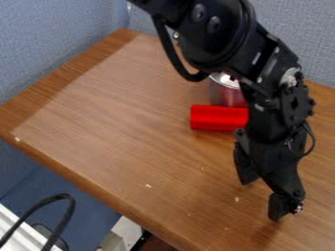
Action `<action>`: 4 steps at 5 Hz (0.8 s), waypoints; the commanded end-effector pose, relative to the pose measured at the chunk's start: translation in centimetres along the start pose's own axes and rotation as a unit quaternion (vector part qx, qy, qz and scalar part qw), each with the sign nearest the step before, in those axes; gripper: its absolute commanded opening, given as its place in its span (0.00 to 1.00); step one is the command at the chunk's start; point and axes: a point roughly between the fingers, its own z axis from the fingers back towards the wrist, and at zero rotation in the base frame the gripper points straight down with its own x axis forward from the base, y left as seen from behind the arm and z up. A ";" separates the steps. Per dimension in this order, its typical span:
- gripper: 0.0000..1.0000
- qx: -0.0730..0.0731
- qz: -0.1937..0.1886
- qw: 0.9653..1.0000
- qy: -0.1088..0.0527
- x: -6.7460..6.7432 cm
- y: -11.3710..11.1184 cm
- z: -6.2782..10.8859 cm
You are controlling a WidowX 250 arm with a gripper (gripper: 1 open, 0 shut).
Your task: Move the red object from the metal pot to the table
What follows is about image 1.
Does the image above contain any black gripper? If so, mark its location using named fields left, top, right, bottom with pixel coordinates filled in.
left=233, top=128, right=304, bottom=222

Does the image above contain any red plastic block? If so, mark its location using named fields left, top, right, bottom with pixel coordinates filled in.
left=189, top=105, right=248, bottom=131

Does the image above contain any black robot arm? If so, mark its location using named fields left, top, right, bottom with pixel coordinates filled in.
left=127, top=0, right=314, bottom=222

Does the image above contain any metal pot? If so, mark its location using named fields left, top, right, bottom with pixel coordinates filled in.
left=209, top=73, right=246, bottom=108

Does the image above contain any white table frame part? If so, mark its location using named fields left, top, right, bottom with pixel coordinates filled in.
left=95, top=217, right=142, bottom=251

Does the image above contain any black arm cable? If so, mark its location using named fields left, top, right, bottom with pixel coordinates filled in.
left=152, top=16, right=210, bottom=82

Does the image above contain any black cable loop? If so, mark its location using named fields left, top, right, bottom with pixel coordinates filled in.
left=0, top=192, right=77, bottom=251

